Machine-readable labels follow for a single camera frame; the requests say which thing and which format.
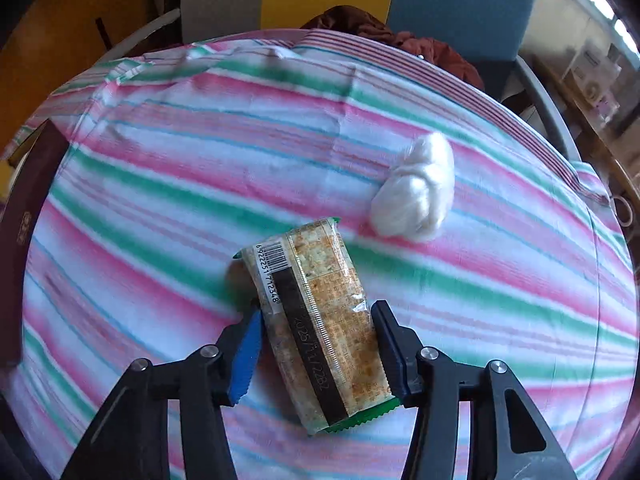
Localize cracker packet green ends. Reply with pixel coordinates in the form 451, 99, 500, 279
235, 218, 398, 434

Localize gold metal tin box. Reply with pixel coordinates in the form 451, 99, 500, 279
1, 119, 70, 368

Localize white plastic wrapped ball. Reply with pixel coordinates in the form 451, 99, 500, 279
369, 132, 456, 242

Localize wooden side desk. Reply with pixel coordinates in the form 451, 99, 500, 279
528, 54, 639, 232

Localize white product box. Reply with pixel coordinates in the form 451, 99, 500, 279
563, 42, 622, 106

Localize grey yellow blue chair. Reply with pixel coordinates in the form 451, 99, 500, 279
104, 0, 579, 160

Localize wooden wardrobe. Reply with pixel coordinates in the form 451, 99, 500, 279
1, 0, 157, 145

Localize dark red cloth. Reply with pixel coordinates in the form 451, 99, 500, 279
302, 6, 485, 91

